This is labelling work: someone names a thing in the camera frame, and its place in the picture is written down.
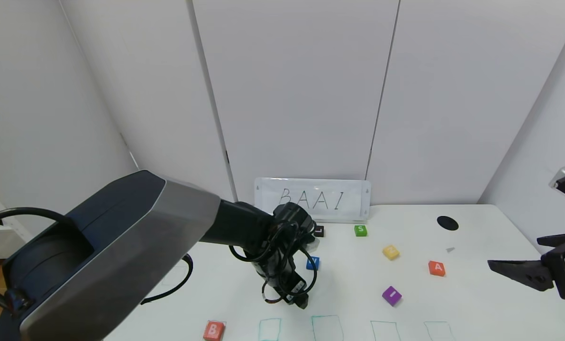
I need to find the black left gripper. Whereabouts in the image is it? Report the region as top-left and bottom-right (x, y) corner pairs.
(273, 269), (309, 309)

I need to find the purple letter I block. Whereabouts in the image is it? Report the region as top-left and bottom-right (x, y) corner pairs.
(382, 286), (402, 307)

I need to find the orange letter B block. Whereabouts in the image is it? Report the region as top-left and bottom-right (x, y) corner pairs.
(203, 321), (227, 341)

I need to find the BAAI sign in acrylic holder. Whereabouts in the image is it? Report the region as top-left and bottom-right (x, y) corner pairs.
(254, 178), (372, 223)

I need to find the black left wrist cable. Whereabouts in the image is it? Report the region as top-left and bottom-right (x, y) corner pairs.
(229, 220), (319, 304)

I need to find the black hanging left arm cable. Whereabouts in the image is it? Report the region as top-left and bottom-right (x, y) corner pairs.
(140, 253), (194, 305)

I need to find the black left shoulder cable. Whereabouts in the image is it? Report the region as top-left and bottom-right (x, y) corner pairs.
(0, 207), (71, 314)

